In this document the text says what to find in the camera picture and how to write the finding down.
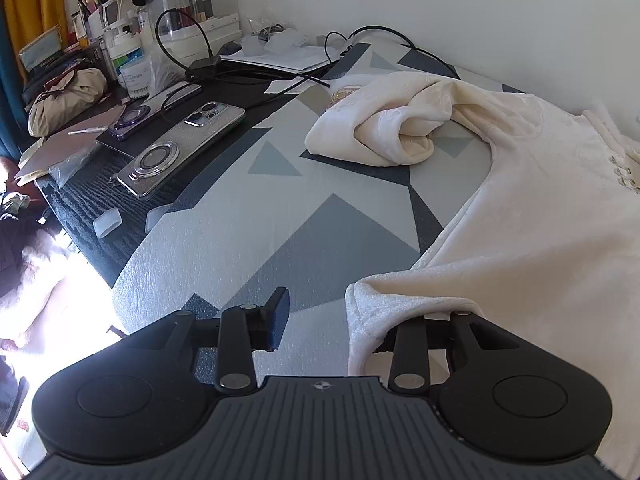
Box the small translucent cap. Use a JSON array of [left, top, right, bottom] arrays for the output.
[[145, 206, 174, 234], [94, 210, 123, 237]]

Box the geometric patterned table mat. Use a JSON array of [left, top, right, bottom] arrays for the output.
[[111, 41, 532, 392]]

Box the white printed blanket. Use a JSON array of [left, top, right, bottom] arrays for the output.
[[0, 255, 132, 466]]

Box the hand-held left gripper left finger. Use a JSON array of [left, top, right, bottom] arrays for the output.
[[150, 287, 291, 394]]

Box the pile of white papers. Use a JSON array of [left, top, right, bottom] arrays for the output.
[[220, 27, 347, 74]]

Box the silver glitter phone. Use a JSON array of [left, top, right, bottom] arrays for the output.
[[117, 101, 247, 201]]

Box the purple phone with ring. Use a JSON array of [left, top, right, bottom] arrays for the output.
[[107, 83, 204, 141]]

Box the yellow curtain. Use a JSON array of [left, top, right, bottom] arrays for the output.
[[0, 0, 69, 57]]

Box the brown notebook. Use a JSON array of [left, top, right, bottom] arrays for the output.
[[14, 105, 129, 184]]

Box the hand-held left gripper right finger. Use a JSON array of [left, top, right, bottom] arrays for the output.
[[389, 310, 531, 395]]

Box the teal curtain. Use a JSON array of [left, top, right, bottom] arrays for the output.
[[0, 24, 32, 162]]

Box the stack of cosmetics boxes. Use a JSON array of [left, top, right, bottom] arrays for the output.
[[17, 10, 106, 81]]

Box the clear cosmetic organizer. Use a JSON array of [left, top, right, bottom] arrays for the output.
[[142, 0, 241, 61]]

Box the black laptop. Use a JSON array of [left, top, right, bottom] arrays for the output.
[[95, 81, 242, 159]]

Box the black cable with adapter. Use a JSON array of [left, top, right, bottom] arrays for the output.
[[155, 7, 332, 89]]

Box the white makeup brush holder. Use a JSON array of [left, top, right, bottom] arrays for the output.
[[87, 2, 121, 41]]

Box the white pump lotion bottle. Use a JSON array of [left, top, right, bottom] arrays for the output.
[[109, 27, 146, 89]]

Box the cream velvet sweater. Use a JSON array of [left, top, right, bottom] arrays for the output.
[[304, 71, 640, 467]]

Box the clear plastic wrapper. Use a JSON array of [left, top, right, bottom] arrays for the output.
[[50, 147, 109, 189]]

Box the white fluffy cloth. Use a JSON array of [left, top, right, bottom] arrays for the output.
[[0, 230, 72, 347]]

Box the beige drawstring pouch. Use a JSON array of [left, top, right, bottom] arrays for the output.
[[27, 67, 109, 137]]

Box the cotton swab jar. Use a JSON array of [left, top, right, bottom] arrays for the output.
[[119, 57, 156, 100]]

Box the black desk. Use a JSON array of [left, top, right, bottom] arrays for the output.
[[34, 45, 352, 292]]

